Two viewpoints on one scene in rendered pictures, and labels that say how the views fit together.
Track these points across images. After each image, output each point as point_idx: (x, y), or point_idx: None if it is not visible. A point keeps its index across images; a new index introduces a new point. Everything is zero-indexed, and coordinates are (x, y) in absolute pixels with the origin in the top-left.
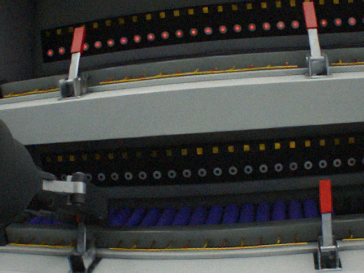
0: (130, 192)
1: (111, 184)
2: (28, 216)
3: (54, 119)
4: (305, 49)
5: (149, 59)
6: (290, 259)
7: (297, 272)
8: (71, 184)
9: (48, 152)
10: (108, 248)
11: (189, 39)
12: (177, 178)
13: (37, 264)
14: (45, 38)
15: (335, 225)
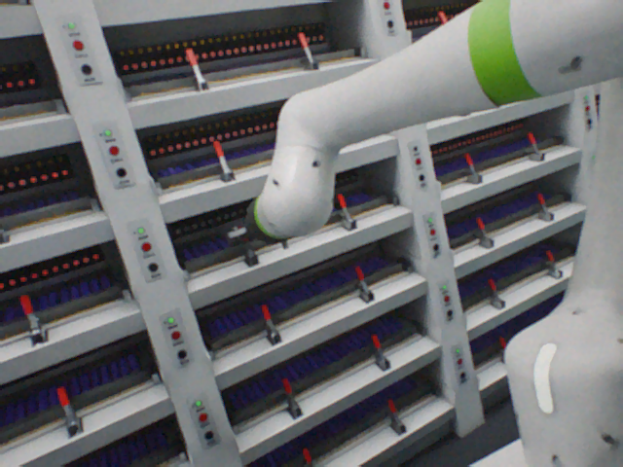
0: (229, 225)
1: (216, 224)
2: (233, 244)
3: (227, 194)
4: None
5: (226, 151)
6: (334, 231)
7: (343, 233)
8: None
9: None
10: (254, 251)
11: (240, 136)
12: None
13: (226, 272)
14: (147, 142)
15: (343, 213)
